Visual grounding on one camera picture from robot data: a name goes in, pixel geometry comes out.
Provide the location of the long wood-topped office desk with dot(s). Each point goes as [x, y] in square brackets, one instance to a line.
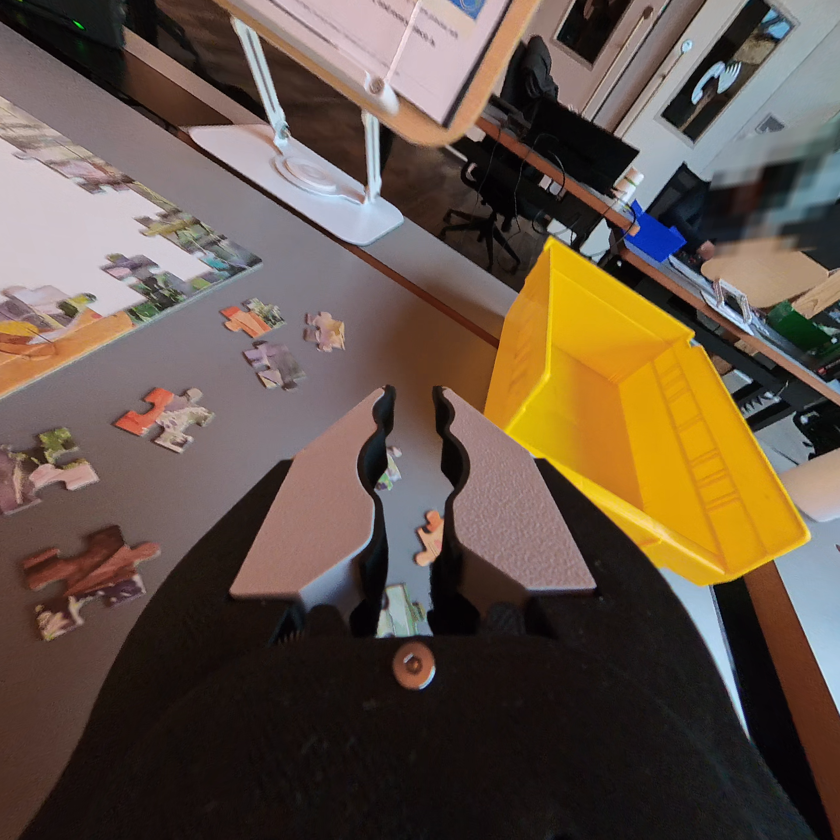
[787, 366]

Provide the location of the dark framed wall picture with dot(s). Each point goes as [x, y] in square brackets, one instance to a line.
[590, 29]

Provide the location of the wall picture with white symbol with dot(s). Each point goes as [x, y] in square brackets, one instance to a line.
[722, 72]

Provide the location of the yellow plastic bin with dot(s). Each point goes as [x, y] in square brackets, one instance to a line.
[689, 459]

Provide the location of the blue plastic bin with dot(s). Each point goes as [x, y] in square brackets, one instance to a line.
[653, 236]

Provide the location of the black device with green light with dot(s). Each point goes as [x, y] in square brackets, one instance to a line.
[79, 26]

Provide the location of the white striped cup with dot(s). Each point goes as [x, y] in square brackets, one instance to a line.
[628, 187]

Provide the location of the partly assembled jigsaw puzzle board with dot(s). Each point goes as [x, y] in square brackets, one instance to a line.
[52, 216]

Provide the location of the black office chair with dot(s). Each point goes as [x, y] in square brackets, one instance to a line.
[482, 223]

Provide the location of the brown cardboard box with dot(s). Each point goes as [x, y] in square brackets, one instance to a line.
[761, 275]

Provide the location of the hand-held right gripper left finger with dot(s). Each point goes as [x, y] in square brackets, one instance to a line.
[315, 518]

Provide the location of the green box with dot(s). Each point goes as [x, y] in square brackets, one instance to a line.
[800, 325]

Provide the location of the white stand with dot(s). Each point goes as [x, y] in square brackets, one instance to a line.
[354, 223]

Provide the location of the black monitor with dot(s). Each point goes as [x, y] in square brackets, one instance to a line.
[584, 151]

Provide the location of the black jacket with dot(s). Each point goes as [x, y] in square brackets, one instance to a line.
[535, 72]

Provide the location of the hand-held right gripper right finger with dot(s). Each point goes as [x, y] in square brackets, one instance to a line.
[518, 518]

